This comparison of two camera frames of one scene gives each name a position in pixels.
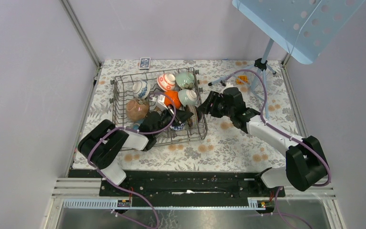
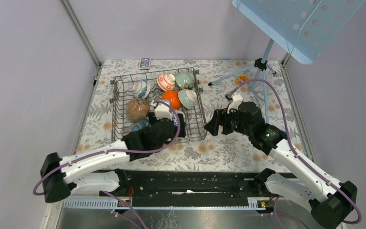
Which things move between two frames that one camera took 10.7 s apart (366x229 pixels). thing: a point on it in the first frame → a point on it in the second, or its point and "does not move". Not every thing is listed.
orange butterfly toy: x=241 y=79 does not move
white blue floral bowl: x=141 y=89 does not move
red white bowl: x=166 y=82 does not move
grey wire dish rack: x=163 y=104 does not move
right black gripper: x=206 y=108 → x=220 y=118
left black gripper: x=181 y=115 → x=182 y=133
